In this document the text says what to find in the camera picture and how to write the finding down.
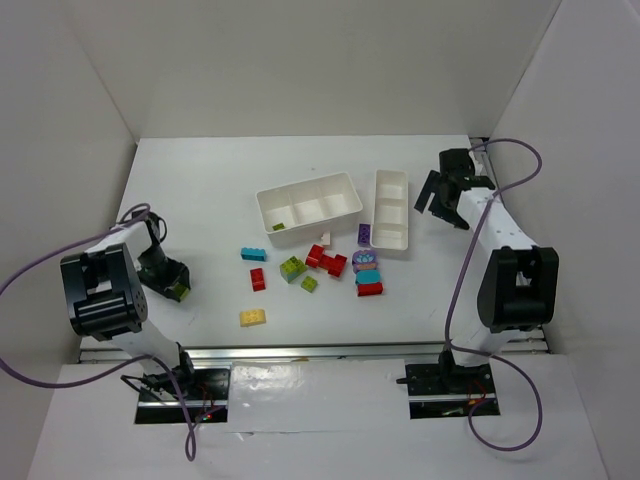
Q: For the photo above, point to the purple flower lego piece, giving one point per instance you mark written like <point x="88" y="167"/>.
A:
<point x="365" y="259"/>

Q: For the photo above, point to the aluminium rail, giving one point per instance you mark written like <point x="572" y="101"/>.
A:
<point x="535" y="344"/>

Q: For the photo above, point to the purple lego brick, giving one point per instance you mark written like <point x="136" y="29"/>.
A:
<point x="364" y="234"/>

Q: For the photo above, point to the teal long lego brick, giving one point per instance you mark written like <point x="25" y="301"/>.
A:
<point x="253" y="254"/>

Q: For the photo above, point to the small green square lego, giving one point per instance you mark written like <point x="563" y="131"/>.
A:
<point x="309" y="284"/>

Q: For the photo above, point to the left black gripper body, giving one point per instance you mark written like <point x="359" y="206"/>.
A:
<point x="167" y="273"/>

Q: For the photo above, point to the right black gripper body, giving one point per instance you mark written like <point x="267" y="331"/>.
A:
<point x="445" y="201"/>

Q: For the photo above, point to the narrow white divided tray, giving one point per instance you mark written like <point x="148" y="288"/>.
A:
<point x="390" y="220"/>

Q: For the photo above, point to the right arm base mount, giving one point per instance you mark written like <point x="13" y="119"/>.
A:
<point x="435" y="394"/>

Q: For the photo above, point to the small red lego brick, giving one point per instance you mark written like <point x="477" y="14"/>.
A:
<point x="257" y="278"/>

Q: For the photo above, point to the green and teal lego stack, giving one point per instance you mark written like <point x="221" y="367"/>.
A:
<point x="292" y="268"/>

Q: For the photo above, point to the red lego cluster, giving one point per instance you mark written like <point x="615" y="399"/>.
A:
<point x="333" y="265"/>

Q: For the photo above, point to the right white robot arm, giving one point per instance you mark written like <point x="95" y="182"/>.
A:
<point x="518" y="290"/>

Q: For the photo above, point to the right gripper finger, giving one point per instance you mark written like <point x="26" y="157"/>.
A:
<point x="447" y="214"/>
<point x="428" y="190"/>

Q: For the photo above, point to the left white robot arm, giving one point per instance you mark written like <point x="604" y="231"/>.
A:
<point x="105" y="287"/>

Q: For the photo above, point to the yellow lego brick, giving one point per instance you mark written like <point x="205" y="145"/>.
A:
<point x="250" y="318"/>

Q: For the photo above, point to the red rounded lego brick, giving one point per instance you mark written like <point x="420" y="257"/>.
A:
<point x="370" y="289"/>

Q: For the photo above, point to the white small lego piece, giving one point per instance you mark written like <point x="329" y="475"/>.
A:
<point x="325" y="239"/>

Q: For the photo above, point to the teal rounded lego brick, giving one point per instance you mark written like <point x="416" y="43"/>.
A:
<point x="367" y="276"/>

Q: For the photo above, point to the wide white divided tray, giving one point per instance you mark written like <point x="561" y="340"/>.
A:
<point x="309" y="208"/>

